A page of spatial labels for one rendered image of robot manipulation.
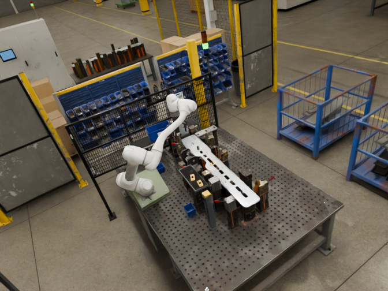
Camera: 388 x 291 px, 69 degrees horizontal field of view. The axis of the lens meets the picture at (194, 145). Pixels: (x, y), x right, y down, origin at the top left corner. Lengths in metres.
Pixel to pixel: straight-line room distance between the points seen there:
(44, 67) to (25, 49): 0.62
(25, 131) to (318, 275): 4.06
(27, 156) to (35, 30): 5.01
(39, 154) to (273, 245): 3.50
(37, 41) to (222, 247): 7.72
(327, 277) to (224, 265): 1.23
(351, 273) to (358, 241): 0.42
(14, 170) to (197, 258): 3.12
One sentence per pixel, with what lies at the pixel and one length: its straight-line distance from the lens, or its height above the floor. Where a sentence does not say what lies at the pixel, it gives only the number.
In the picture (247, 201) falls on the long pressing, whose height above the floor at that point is 1.00.
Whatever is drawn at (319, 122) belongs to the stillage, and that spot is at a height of 0.67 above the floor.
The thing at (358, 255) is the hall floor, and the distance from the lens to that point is 3.66.
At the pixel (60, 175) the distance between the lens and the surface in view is 5.00.
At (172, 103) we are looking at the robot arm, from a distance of 2.59.
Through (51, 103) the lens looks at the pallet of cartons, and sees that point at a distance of 6.87.
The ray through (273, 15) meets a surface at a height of 1.59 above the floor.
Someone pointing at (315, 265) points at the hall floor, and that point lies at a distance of 3.49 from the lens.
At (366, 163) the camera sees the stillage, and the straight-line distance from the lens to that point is 4.49.
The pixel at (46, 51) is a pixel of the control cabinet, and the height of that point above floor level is 1.25.
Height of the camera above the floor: 2.94
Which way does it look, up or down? 35 degrees down
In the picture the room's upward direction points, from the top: 12 degrees counter-clockwise
